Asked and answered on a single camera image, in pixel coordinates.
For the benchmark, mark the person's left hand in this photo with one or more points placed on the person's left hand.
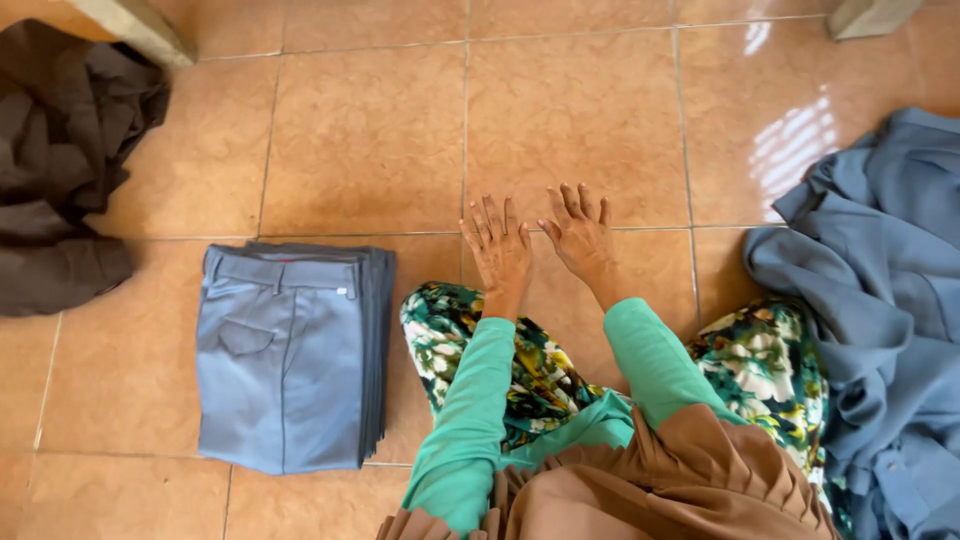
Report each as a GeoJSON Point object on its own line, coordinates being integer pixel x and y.
{"type": "Point", "coordinates": [504, 259]}

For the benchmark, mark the person's right hand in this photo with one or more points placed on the person's right hand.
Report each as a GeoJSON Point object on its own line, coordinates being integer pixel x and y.
{"type": "Point", "coordinates": [585, 244]}

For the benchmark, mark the floral green trousers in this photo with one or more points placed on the floral green trousers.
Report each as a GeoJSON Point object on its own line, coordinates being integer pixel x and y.
{"type": "Point", "coordinates": [540, 375]}

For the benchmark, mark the stack of folded blue trousers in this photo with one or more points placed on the stack of folded blue trousers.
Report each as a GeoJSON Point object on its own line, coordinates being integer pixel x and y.
{"type": "Point", "coordinates": [281, 360]}

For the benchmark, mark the brown pleated headscarf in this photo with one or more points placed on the brown pleated headscarf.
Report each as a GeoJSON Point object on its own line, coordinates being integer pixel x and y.
{"type": "Point", "coordinates": [675, 487]}

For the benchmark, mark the heap of blue clothes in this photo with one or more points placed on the heap of blue clothes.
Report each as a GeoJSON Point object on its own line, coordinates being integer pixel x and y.
{"type": "Point", "coordinates": [877, 300]}

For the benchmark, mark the grey wooden furniture leg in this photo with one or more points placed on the grey wooden furniture leg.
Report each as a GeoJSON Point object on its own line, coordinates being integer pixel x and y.
{"type": "Point", "coordinates": [142, 30]}
{"type": "Point", "coordinates": [870, 16]}

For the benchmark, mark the heap of brown clothes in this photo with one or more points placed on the heap of brown clothes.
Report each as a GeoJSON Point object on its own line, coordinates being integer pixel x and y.
{"type": "Point", "coordinates": [60, 165]}

